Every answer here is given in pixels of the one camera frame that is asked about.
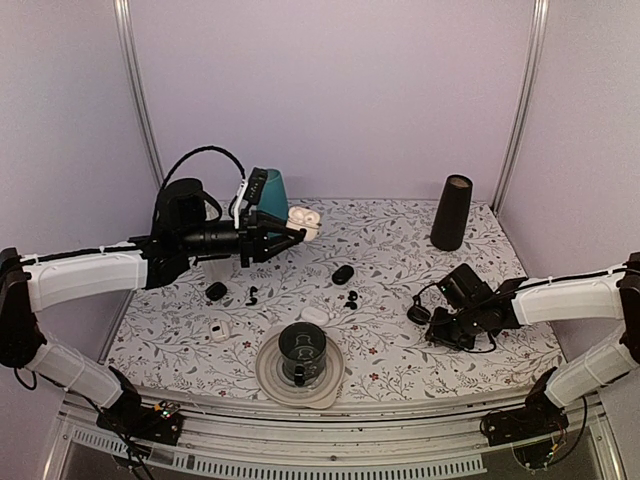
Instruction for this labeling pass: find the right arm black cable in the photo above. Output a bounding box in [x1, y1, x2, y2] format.
[414, 282, 499, 354]

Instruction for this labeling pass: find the black case with gold line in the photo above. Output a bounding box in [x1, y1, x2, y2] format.
[407, 304, 431, 326]

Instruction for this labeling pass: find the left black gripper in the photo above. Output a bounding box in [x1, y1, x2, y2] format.
[179, 209, 304, 267]

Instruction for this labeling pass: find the white ribbed vase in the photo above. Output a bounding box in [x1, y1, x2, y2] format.
[202, 199, 235, 281]

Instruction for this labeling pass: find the left aluminium frame post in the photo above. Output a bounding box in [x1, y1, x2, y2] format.
[113, 0, 165, 189]

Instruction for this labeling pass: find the black oval earbud case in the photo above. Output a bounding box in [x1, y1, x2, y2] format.
[331, 265, 355, 285]

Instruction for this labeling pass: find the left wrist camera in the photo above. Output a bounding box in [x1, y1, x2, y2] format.
[230, 167, 268, 227]

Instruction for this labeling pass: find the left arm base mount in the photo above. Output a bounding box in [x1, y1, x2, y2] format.
[96, 400, 185, 446]

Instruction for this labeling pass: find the dark brown vase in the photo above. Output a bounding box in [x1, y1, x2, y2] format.
[430, 174, 473, 251]

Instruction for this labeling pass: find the dark glass mug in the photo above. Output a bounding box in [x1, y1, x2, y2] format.
[278, 322, 327, 387]

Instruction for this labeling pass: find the grey ceramic plate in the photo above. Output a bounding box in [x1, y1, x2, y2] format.
[254, 327, 345, 410]

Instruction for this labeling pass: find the cream earbud case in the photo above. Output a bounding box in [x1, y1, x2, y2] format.
[286, 206, 321, 242]
[209, 321, 231, 343]

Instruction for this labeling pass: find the aluminium frame post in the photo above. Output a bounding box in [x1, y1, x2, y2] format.
[113, 0, 165, 189]
[491, 0, 550, 218]

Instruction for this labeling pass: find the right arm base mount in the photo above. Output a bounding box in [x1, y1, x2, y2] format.
[479, 406, 569, 446]

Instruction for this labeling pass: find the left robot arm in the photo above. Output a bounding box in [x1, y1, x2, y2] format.
[1, 178, 307, 434]

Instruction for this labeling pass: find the small black round case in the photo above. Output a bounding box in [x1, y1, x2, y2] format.
[205, 282, 228, 301]

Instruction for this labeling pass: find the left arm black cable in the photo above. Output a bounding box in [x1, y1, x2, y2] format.
[159, 145, 249, 191]

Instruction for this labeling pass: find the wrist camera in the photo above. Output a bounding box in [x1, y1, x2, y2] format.
[230, 167, 268, 227]
[437, 263, 493, 310]

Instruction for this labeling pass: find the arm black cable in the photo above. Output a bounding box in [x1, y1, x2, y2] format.
[159, 145, 249, 191]
[414, 282, 499, 354]

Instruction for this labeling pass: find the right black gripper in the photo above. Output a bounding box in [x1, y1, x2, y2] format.
[426, 306, 484, 351]

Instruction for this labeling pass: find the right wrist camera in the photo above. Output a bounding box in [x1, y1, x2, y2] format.
[437, 263, 493, 310]

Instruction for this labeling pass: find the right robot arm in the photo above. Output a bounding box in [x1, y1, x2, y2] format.
[426, 253, 639, 436]

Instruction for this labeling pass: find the teal vase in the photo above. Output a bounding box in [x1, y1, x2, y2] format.
[254, 167, 289, 224]

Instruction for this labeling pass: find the black stem earbud pair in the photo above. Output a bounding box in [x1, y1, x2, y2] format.
[246, 286, 258, 306]

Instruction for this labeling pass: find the right aluminium frame post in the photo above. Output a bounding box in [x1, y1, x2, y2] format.
[491, 0, 550, 218]

